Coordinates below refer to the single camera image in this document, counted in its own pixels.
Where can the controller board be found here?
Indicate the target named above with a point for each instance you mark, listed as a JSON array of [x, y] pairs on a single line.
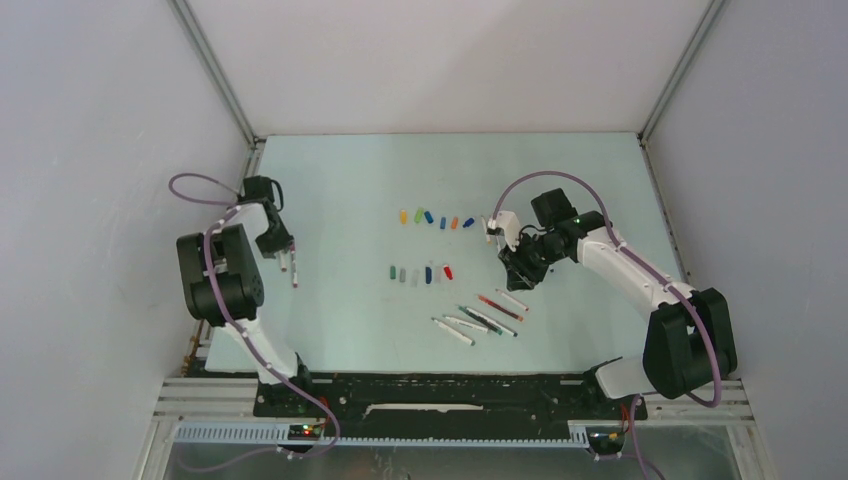
[[605, 438], [303, 432]]

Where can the white cable duct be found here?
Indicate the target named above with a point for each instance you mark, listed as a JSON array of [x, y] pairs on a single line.
[[283, 434]]

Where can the purple pen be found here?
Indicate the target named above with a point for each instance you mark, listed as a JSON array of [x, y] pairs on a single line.
[[293, 266]]

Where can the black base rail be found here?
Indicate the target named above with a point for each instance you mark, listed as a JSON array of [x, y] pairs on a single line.
[[447, 406]]

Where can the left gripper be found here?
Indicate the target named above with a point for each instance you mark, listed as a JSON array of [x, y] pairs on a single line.
[[281, 243]]

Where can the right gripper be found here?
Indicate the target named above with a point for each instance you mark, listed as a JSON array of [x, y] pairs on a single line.
[[514, 259]]

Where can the left controller board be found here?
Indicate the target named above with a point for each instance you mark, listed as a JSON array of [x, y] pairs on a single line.
[[303, 432]]

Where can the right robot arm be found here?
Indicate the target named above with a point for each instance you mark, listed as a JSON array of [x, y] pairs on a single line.
[[689, 341]]

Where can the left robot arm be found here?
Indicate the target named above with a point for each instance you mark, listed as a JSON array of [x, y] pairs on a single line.
[[221, 279]]

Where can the yellow pen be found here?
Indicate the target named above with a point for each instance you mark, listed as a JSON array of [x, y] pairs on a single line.
[[484, 224]]

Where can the right controller board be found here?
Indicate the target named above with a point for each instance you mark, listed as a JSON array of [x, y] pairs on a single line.
[[605, 438]]

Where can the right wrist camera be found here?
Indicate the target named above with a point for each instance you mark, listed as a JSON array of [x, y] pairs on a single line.
[[505, 224]]

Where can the orange red gel pen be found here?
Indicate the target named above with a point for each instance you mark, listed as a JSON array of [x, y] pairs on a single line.
[[492, 304]]

